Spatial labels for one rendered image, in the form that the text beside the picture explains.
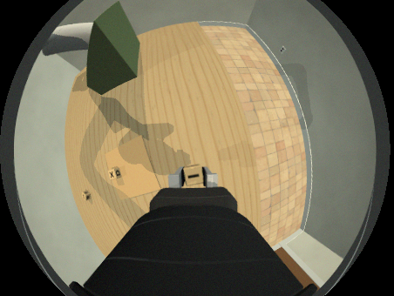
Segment tan letter block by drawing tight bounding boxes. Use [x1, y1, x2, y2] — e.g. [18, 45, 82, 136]
[183, 164, 203, 186]
[108, 168, 121, 180]
[82, 191, 90, 201]

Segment tan flat mat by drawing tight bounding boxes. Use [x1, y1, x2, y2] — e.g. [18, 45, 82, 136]
[105, 135, 161, 200]

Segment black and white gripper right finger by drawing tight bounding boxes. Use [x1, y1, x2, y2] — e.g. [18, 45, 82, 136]
[202, 166, 218, 187]

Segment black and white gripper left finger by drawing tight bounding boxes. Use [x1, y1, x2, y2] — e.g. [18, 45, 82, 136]
[168, 166, 185, 188]

